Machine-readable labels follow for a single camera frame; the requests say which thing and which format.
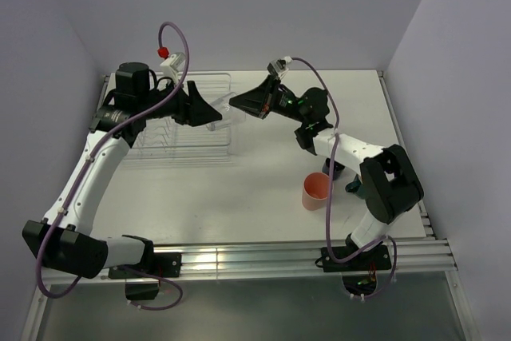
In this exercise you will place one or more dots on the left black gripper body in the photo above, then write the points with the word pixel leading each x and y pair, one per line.
pixel 179 109

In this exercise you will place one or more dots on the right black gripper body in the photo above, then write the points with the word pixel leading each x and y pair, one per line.
pixel 278 101

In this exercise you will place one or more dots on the large clear faceted glass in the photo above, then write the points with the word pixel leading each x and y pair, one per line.
pixel 230 116

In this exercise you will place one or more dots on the pink plastic cup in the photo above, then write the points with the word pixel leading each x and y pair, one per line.
pixel 315 191

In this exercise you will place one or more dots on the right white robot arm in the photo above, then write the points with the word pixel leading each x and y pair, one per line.
pixel 388 178

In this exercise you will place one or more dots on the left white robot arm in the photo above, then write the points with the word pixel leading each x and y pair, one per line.
pixel 62 239

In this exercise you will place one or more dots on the small black mug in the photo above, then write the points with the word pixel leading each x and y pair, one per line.
pixel 337 169

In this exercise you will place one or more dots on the dark green mug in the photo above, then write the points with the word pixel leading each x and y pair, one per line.
pixel 356 188

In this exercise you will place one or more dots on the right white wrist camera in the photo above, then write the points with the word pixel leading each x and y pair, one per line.
pixel 278 68

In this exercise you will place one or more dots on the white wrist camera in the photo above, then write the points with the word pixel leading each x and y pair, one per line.
pixel 278 68
pixel 172 64

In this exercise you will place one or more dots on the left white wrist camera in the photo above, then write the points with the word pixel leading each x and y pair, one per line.
pixel 172 64

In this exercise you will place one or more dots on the white wire dish rack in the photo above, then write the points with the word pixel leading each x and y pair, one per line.
pixel 164 139

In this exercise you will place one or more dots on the aluminium mounting rail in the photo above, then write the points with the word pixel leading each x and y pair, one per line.
pixel 294 259

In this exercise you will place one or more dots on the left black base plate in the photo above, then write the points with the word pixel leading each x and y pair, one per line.
pixel 166 264

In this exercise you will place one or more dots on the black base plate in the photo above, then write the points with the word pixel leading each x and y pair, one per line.
pixel 166 264
pixel 377 259

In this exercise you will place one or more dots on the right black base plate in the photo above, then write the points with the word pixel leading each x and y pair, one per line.
pixel 377 259

